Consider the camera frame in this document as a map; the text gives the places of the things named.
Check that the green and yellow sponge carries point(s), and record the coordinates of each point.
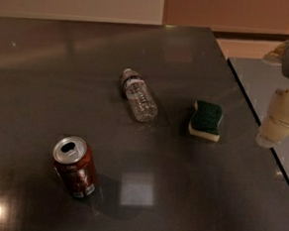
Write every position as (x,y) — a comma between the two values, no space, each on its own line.
(205,121)

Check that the clear plastic water bottle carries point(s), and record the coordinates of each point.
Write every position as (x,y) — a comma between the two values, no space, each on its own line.
(142,104)

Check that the grey side table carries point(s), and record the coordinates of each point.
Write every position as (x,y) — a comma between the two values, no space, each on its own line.
(262,85)

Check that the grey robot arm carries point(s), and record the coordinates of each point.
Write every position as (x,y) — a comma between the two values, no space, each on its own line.
(279,56)

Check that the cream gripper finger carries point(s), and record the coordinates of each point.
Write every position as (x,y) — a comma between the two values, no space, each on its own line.
(275,125)

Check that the red soda can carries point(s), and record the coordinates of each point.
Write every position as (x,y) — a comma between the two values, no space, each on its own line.
(74,163)

